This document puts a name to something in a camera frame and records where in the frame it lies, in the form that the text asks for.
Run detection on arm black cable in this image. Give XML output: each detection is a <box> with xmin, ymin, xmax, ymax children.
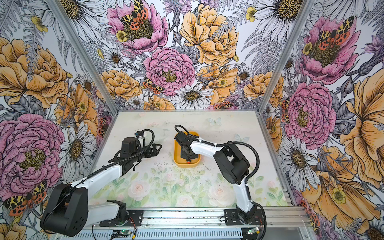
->
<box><xmin>41</xmin><ymin>128</ymin><xmax>156</xmax><ymax>223</ymax></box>
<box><xmin>174</xmin><ymin>124</ymin><xmax>267</xmax><ymax>238</ymax></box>

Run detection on green circuit board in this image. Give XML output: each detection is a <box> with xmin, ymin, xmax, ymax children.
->
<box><xmin>111</xmin><ymin>230</ymin><xmax>134</xmax><ymax>238</ymax></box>
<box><xmin>247</xmin><ymin>227</ymin><xmax>260</xmax><ymax>235</ymax></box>

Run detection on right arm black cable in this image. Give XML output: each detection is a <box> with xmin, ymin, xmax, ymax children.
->
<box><xmin>174</xmin><ymin>124</ymin><xmax>267</xmax><ymax>238</ymax></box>

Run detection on left aluminium corner post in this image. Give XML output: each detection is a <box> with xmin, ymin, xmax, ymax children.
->
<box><xmin>47</xmin><ymin>1</ymin><xmax>119</xmax><ymax>116</ymax></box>

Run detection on left green circuit board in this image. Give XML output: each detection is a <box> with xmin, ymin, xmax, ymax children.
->
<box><xmin>111</xmin><ymin>230</ymin><xmax>134</xmax><ymax>238</ymax></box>

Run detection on right green circuit board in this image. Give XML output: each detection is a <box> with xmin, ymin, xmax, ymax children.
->
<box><xmin>247</xmin><ymin>227</ymin><xmax>260</xmax><ymax>235</ymax></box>

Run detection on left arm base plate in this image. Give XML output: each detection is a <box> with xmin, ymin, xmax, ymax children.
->
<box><xmin>99</xmin><ymin>210</ymin><xmax>144</xmax><ymax>227</ymax></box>

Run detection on yellow plastic bin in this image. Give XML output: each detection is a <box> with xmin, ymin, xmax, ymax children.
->
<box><xmin>173</xmin><ymin>141</ymin><xmax>201</xmax><ymax>168</ymax></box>

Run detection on right aluminium corner post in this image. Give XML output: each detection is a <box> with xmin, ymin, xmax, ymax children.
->
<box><xmin>258</xmin><ymin>0</ymin><xmax>319</xmax><ymax>114</ymax></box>

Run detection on aluminium front rail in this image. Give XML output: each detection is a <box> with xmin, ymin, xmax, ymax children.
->
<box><xmin>68</xmin><ymin>206</ymin><xmax>311</xmax><ymax>237</ymax></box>

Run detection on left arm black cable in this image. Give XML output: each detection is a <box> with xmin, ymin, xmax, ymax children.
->
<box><xmin>41</xmin><ymin>128</ymin><xmax>156</xmax><ymax>223</ymax></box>

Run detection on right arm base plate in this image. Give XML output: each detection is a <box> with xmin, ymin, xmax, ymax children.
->
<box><xmin>224</xmin><ymin>209</ymin><xmax>266</xmax><ymax>226</ymax></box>

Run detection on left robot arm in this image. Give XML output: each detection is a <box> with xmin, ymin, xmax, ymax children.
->
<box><xmin>40</xmin><ymin>129</ymin><xmax>162</xmax><ymax>237</ymax></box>

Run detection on white slotted cable duct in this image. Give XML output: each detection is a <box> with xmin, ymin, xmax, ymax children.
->
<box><xmin>58</xmin><ymin>228</ymin><xmax>243</xmax><ymax>240</ymax></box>

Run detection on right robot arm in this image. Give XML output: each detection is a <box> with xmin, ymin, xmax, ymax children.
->
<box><xmin>175</xmin><ymin>132</ymin><xmax>260</xmax><ymax>225</ymax></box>

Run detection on aluminium corner post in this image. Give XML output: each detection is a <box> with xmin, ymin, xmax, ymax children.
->
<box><xmin>258</xmin><ymin>0</ymin><xmax>319</xmax><ymax>114</ymax></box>
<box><xmin>47</xmin><ymin>1</ymin><xmax>119</xmax><ymax>116</ymax></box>

